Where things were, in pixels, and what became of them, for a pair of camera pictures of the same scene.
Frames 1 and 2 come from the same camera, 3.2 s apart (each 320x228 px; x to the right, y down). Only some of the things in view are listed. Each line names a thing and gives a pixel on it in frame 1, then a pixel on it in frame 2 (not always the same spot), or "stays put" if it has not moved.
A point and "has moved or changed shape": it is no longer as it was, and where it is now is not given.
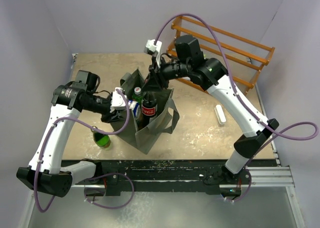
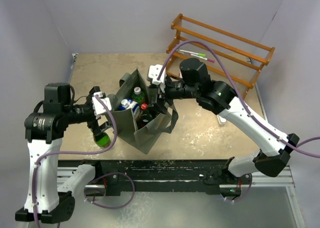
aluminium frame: (268, 202) stays put
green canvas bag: (168, 115) stays put
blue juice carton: (136, 108) stays put
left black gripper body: (101, 108) to (91, 120)
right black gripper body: (162, 75) to (170, 90)
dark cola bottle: (149, 107) has moved or changed shape
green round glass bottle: (103, 140) stays put
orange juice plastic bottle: (137, 96) stays put
